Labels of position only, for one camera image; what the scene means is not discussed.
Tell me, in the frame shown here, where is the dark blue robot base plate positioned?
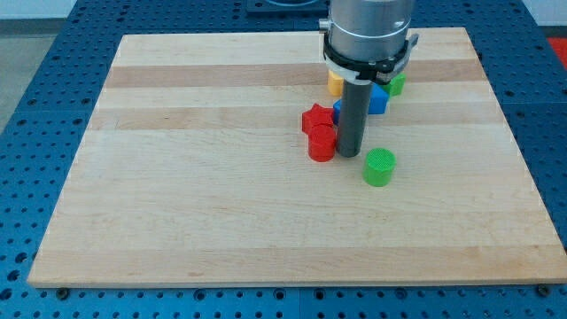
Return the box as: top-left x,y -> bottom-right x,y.
244,0 -> 330,16

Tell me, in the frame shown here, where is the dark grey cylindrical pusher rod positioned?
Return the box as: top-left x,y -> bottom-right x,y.
336,82 -> 372,158

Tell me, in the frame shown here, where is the green star block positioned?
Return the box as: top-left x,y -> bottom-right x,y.
381,73 -> 407,97

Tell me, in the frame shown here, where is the yellow block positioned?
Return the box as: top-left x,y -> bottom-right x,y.
327,70 -> 344,97

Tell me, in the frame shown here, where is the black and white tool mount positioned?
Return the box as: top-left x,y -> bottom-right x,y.
323,34 -> 419,85

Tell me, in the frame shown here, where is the red star block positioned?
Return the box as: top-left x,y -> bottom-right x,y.
301,104 -> 334,135

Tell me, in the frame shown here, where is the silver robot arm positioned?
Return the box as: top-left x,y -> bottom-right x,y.
320,0 -> 419,158

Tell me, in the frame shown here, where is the red cylinder block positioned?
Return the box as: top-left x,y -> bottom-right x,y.
308,125 -> 336,162

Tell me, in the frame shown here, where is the green cylinder block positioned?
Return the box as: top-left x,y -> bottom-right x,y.
362,148 -> 396,187

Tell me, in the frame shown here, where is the blue block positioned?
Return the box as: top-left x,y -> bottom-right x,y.
333,84 -> 389,126

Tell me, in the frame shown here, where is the wooden board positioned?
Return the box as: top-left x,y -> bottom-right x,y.
27,27 -> 566,288

